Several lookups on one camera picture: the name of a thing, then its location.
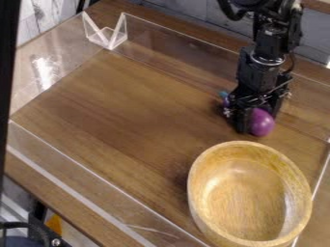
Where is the purple toy eggplant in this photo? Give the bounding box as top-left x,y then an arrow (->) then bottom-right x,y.
219,91 -> 275,137

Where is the brown wooden bowl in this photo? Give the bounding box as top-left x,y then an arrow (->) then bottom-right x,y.
187,141 -> 313,247

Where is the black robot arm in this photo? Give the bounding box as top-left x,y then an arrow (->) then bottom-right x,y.
217,0 -> 304,137

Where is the clear acrylic tray wall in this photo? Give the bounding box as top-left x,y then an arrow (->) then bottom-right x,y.
0,11 -> 330,247

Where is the clear acrylic corner bracket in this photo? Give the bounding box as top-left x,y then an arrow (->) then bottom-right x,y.
82,13 -> 128,50

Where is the black clamp under table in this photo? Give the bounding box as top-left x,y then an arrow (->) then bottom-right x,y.
28,202 -> 72,247

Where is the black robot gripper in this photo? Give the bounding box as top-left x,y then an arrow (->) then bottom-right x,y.
230,46 -> 293,134

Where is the black cable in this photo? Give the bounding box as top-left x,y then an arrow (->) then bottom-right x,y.
0,221 -> 50,247

